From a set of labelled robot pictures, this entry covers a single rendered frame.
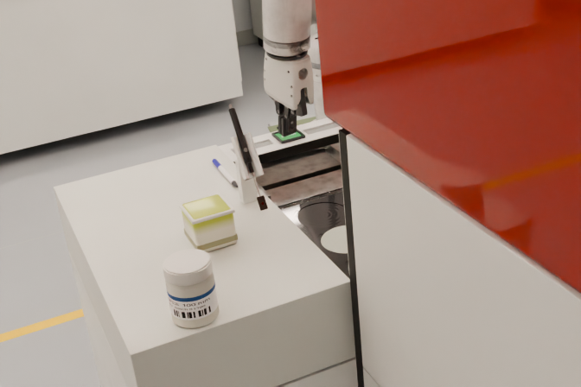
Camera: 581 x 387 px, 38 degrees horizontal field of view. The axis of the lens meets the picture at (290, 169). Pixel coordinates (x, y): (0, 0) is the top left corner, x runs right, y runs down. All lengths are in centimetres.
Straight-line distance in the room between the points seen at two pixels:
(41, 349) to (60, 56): 176
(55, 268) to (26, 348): 51
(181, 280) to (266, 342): 18
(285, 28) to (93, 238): 50
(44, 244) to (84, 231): 209
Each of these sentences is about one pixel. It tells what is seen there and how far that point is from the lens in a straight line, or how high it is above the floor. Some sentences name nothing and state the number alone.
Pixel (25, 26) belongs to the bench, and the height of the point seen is 68.
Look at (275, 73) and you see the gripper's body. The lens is 155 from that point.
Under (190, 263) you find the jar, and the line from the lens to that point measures 123.
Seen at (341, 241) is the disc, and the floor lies 90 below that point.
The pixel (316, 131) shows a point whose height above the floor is 96.
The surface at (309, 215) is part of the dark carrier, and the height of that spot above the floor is 90.
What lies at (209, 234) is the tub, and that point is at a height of 100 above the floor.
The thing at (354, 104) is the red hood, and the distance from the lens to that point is 113.
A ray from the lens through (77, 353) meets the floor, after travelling 296.
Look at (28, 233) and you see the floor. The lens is 378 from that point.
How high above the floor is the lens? 169
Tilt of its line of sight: 25 degrees down
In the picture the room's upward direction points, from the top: 6 degrees counter-clockwise
